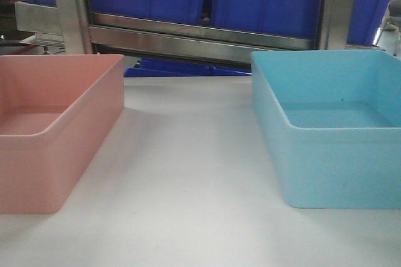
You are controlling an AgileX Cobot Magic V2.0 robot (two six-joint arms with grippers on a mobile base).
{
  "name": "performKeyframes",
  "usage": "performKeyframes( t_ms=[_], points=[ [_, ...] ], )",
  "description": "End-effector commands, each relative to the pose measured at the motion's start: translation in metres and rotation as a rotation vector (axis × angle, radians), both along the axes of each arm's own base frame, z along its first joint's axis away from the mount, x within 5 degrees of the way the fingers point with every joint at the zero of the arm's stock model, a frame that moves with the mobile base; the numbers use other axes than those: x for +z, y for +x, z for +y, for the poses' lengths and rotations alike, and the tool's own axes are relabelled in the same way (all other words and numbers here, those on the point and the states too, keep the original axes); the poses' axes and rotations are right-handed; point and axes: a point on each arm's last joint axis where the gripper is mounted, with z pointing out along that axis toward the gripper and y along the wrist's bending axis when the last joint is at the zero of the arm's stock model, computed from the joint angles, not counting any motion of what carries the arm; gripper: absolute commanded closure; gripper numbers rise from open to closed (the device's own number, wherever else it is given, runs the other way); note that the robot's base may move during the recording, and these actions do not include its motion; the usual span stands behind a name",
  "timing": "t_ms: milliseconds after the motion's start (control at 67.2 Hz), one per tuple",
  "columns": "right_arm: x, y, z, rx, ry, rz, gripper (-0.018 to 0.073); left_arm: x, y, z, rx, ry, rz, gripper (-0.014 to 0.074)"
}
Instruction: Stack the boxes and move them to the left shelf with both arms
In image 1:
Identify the light blue plastic box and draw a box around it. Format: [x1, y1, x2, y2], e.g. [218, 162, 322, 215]
[251, 50, 400, 209]

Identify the pink plastic box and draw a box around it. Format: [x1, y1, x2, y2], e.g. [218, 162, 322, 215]
[1, 54, 124, 214]

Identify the dark blue crate lower shelf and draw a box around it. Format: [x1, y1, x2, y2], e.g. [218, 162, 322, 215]
[124, 58, 252, 78]

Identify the dark blue crate far right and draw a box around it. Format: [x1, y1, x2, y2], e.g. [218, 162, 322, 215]
[347, 0, 390, 46]

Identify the stainless steel shelf frame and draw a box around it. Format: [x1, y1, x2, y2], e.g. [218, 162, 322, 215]
[14, 0, 360, 68]

